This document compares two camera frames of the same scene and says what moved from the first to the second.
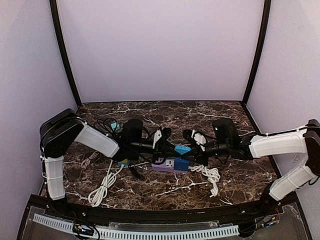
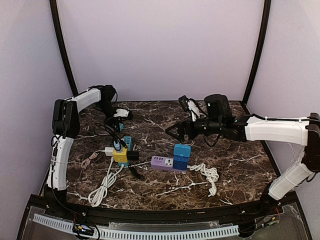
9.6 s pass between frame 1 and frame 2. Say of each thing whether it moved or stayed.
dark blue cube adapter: stayed
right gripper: moved
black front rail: stayed
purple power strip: stayed
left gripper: moved
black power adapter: moved
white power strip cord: stayed
